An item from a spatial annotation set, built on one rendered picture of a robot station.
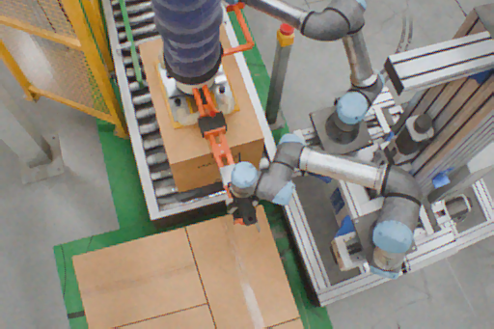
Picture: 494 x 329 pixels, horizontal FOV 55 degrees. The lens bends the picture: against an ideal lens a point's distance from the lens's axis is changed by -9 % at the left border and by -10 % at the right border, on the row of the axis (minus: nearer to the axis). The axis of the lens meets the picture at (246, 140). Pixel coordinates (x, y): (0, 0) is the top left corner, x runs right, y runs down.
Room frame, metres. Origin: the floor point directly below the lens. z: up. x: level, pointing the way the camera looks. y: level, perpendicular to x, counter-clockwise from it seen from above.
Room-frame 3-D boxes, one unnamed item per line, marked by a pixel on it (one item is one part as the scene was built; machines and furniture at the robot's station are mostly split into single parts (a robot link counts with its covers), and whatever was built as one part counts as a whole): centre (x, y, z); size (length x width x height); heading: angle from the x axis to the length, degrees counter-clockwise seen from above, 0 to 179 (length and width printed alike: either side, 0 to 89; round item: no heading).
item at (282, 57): (1.41, -0.14, 0.50); 0.07 x 0.07 x 1.00; 22
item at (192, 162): (1.02, 0.22, 0.88); 0.60 x 0.40 x 0.40; 23
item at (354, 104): (0.93, -0.41, 1.20); 0.13 x 0.12 x 0.14; 149
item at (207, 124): (0.80, 0.13, 1.21); 0.10 x 0.08 x 0.06; 114
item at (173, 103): (0.99, 0.32, 1.11); 0.34 x 0.10 x 0.05; 24
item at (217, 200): (0.69, 0.10, 0.58); 0.70 x 0.03 x 0.06; 112
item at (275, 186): (0.49, -0.10, 1.51); 0.11 x 0.11 x 0.08; 74
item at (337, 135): (0.92, -0.40, 1.09); 0.15 x 0.15 x 0.10
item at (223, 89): (1.07, 0.15, 1.11); 0.34 x 0.10 x 0.05; 24
